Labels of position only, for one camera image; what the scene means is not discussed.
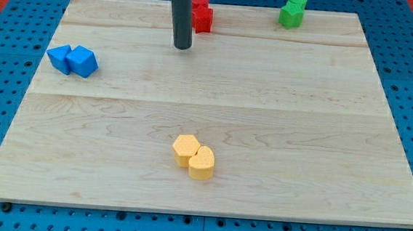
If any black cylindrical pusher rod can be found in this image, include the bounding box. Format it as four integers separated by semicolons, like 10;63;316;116
171;0;192;50

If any green star block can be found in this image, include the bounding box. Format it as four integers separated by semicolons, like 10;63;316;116
278;4;304;30

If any red star block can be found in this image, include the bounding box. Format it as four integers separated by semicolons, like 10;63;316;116
192;6;214;33

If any red cylinder block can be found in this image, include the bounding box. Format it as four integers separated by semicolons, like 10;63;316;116
191;0;209;9

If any blue cube block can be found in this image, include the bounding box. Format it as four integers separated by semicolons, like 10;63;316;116
65;46;98;78

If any blue triangle block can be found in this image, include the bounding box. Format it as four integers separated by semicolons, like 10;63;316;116
46;44;72;76

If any yellow hexagon block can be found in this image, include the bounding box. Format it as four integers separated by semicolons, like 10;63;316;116
172;134;201;167

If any yellow heart block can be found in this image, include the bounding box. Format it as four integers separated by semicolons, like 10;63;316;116
188;146;215;180

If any light wooden board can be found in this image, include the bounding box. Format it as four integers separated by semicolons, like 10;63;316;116
0;0;413;228

